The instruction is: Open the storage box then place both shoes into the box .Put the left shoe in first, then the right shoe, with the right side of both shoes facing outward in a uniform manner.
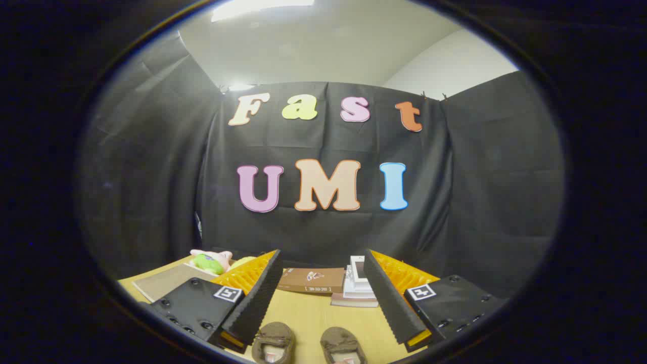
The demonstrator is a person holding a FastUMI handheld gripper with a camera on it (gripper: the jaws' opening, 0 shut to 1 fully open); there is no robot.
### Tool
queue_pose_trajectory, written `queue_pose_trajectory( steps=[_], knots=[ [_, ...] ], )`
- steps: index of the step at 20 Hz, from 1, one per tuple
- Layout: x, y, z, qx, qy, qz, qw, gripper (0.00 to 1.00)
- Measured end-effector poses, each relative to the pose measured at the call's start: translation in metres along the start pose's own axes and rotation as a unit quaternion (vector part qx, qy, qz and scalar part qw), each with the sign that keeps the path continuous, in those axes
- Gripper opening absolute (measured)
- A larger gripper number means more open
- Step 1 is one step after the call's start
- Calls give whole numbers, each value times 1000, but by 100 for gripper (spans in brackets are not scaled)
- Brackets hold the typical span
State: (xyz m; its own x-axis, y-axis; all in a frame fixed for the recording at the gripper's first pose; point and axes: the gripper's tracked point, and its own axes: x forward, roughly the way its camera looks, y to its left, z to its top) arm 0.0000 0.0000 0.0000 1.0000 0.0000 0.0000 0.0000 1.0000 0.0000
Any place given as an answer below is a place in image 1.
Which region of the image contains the beige storage box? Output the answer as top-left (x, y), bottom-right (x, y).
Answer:
top-left (132, 263), bottom-right (219, 303)

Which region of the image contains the pink star plush toy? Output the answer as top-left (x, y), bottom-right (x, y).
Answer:
top-left (190, 249), bottom-right (233, 275)

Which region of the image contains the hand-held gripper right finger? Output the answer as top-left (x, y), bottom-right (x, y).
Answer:
top-left (363, 249), bottom-right (509, 353)

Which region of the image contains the brown fuzzy shoe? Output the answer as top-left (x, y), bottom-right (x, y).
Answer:
top-left (320, 327), bottom-right (368, 364)
top-left (251, 322), bottom-right (296, 364)

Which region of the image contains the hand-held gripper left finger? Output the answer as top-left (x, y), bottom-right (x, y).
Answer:
top-left (150, 249), bottom-right (285, 354)

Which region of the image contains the black backdrop cloth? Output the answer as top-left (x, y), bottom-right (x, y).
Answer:
top-left (76, 30), bottom-right (566, 299)

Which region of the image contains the ceiling light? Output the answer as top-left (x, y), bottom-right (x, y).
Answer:
top-left (211, 0), bottom-right (315, 23)

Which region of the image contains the brown book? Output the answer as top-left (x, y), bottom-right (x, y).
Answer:
top-left (277, 267), bottom-right (345, 295)

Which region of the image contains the pale pink book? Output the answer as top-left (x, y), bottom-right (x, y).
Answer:
top-left (331, 292), bottom-right (380, 308)

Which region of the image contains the plain white book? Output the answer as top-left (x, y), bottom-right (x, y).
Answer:
top-left (343, 273), bottom-right (378, 300)

